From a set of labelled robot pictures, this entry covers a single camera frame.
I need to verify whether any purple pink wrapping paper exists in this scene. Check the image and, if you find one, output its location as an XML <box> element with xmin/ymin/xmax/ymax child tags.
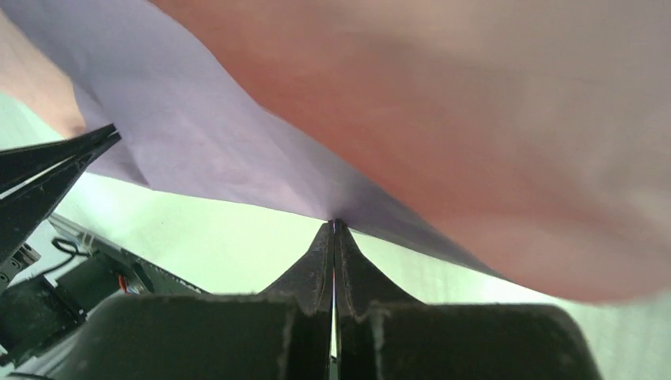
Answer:
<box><xmin>1</xmin><ymin>1</ymin><xmax>670</xmax><ymax>302</ymax></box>

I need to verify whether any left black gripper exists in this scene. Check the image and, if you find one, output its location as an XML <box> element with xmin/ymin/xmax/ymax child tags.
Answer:
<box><xmin>0</xmin><ymin>124</ymin><xmax>120</xmax><ymax>292</ymax></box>

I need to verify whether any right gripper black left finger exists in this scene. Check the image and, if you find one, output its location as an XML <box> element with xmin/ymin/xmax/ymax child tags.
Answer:
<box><xmin>55</xmin><ymin>223</ymin><xmax>333</xmax><ymax>379</ymax></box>

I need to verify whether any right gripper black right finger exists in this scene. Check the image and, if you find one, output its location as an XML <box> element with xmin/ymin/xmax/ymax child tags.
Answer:
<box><xmin>334</xmin><ymin>220</ymin><xmax>601</xmax><ymax>379</ymax></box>

